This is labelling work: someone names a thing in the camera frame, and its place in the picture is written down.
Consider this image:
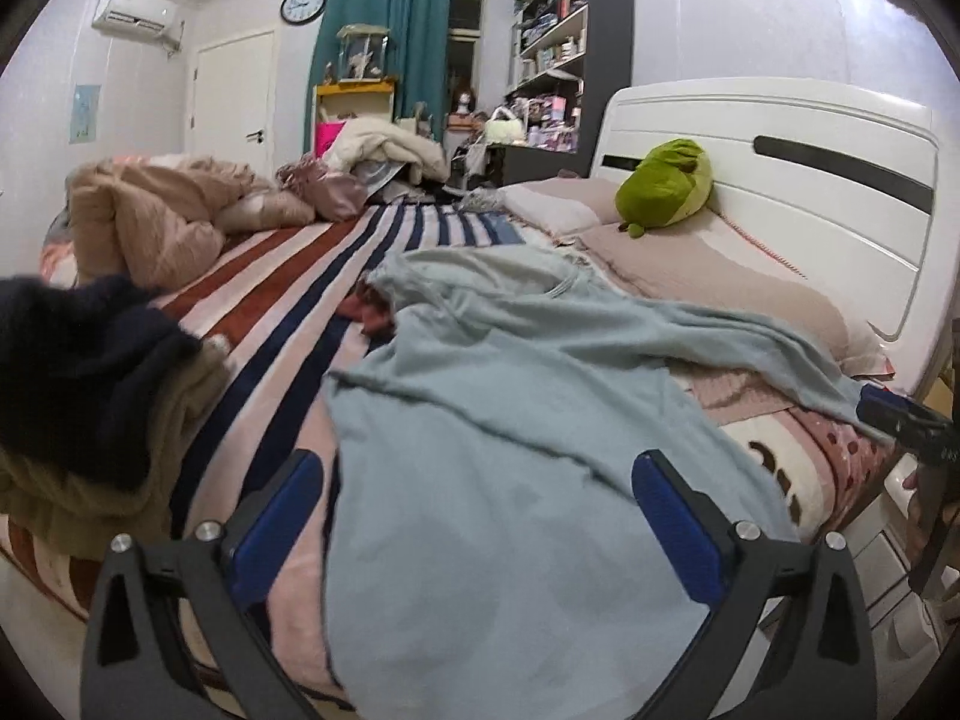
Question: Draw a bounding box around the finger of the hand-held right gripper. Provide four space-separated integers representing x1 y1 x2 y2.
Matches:
857 382 960 467

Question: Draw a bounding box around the pink quilted comforter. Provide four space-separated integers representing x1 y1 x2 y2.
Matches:
64 155 317 291

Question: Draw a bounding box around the white door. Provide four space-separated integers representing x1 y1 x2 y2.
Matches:
190 29 278 182

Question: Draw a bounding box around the white bed headboard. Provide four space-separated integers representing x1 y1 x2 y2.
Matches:
591 79 952 400

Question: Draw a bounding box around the dark bookshelf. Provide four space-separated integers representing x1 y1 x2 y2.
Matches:
504 0 635 182

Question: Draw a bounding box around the large beige pillow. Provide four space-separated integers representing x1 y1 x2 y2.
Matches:
576 208 895 382

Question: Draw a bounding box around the dark navy cloth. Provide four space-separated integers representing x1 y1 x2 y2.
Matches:
0 274 205 490

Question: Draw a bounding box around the striped blanket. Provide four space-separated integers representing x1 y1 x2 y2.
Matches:
37 199 542 706

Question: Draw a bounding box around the white duvet pile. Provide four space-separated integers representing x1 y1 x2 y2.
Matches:
323 115 449 187

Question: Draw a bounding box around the printed pink bedsheet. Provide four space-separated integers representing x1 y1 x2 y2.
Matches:
684 369 902 545

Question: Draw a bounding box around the beige fleece cloth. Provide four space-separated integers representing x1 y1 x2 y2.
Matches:
0 336 235 565

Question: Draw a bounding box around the teal curtain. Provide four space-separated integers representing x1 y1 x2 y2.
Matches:
303 0 455 157

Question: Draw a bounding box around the wall poster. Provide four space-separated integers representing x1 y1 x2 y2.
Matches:
68 83 103 146

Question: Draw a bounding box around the green plush toy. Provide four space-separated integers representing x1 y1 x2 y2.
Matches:
615 138 716 240

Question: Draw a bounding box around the light blue shirt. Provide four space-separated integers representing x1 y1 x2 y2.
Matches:
321 244 895 720

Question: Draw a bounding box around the mannequin head with wig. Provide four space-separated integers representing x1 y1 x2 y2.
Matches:
449 85 482 130

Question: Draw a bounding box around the white air conditioner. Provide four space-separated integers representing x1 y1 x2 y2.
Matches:
91 0 185 55

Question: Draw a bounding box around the glass display case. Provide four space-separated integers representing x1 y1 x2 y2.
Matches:
334 23 392 84

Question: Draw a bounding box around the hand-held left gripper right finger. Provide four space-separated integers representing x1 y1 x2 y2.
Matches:
631 449 880 720

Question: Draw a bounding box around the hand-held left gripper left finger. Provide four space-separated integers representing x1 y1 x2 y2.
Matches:
79 449 325 720

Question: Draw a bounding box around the pink satin cloth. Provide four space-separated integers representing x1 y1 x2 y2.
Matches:
275 153 371 223

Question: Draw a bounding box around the white bag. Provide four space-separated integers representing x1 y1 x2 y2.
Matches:
483 106 528 146

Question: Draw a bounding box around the small pale pink pillow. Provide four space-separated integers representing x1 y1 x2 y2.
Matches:
498 178 625 238

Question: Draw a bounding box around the yellow cabinet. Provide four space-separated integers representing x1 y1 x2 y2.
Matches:
313 78 398 160

